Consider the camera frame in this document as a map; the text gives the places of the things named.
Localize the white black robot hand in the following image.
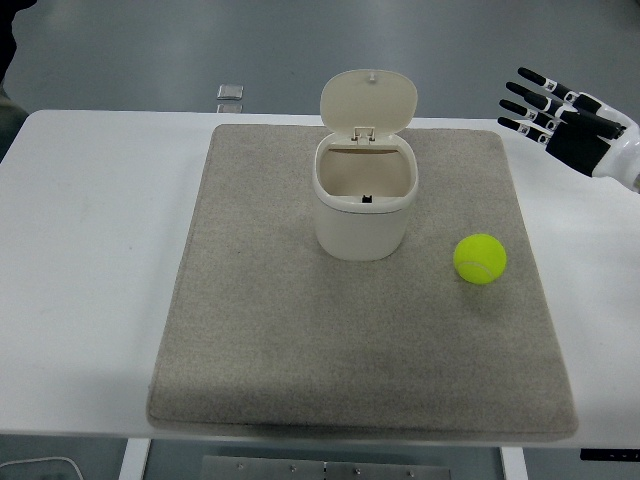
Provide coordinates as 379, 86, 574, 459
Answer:
497, 66, 640, 191

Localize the yellow-green tennis ball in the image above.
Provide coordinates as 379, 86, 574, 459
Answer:
452, 233, 508, 286

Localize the cream plastic bin with lid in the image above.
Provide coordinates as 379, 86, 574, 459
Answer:
312, 69, 419, 262

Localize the black label strip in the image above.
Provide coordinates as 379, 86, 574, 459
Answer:
579, 448, 640, 462

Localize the white table leg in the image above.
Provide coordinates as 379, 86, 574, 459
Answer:
499, 445, 526, 480
118, 437, 152, 480

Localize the grey-brown fabric mat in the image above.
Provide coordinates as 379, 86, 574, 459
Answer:
145, 123, 580, 442

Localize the grey metal plate with screws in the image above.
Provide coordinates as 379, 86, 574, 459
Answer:
199, 454, 452, 480

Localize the white cable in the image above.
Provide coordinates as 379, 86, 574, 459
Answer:
0, 455, 84, 480

